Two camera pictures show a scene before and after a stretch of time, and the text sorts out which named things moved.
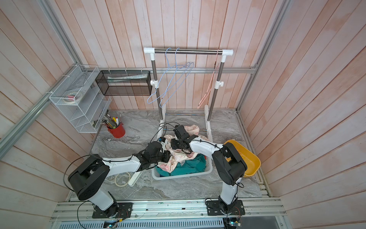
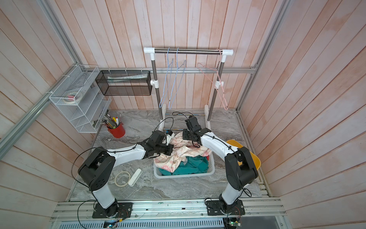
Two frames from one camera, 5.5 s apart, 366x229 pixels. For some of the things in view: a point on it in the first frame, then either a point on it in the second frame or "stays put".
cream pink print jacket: x=175 y=155 stays put
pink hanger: x=215 y=68 -> x=216 y=69
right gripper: x=173 y=144 -> x=185 y=133
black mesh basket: x=125 y=82 stays put
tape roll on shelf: x=72 y=98 stays put
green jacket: x=196 y=164 stays put
